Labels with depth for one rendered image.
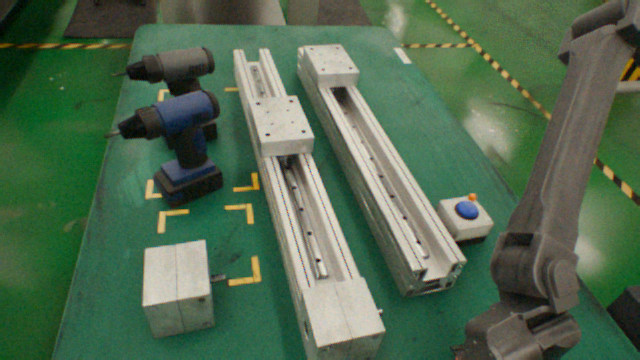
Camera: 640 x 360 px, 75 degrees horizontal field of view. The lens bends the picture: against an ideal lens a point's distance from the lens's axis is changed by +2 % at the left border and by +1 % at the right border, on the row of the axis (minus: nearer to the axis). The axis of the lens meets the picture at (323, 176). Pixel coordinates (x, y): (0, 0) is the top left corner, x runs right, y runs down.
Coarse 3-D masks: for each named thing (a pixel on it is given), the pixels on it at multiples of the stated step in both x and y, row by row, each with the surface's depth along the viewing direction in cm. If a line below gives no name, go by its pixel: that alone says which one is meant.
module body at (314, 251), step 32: (256, 64) 121; (256, 96) 101; (256, 160) 96; (288, 160) 89; (288, 192) 83; (320, 192) 79; (288, 224) 72; (320, 224) 75; (288, 256) 69; (320, 256) 71
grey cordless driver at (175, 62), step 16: (192, 48) 88; (144, 64) 83; (160, 64) 84; (176, 64) 85; (192, 64) 86; (208, 64) 89; (144, 80) 84; (160, 80) 85; (176, 80) 88; (192, 80) 90; (176, 96) 91; (208, 128) 97
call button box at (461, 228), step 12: (444, 204) 83; (456, 204) 83; (444, 216) 83; (456, 216) 81; (480, 216) 82; (456, 228) 79; (468, 228) 79; (480, 228) 80; (456, 240) 81; (468, 240) 82; (480, 240) 83
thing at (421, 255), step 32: (320, 96) 107; (352, 96) 106; (352, 128) 100; (352, 160) 90; (384, 160) 91; (384, 192) 80; (416, 192) 81; (384, 224) 77; (416, 224) 80; (384, 256) 79; (416, 256) 70; (448, 256) 71; (416, 288) 72
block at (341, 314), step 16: (320, 288) 62; (336, 288) 62; (352, 288) 63; (304, 304) 61; (320, 304) 60; (336, 304) 60; (352, 304) 61; (368, 304) 61; (304, 320) 63; (320, 320) 58; (336, 320) 58; (352, 320) 59; (368, 320) 59; (304, 336) 64; (320, 336) 57; (336, 336) 57; (352, 336) 57; (368, 336) 58; (320, 352) 57; (336, 352) 58; (352, 352) 60; (368, 352) 62
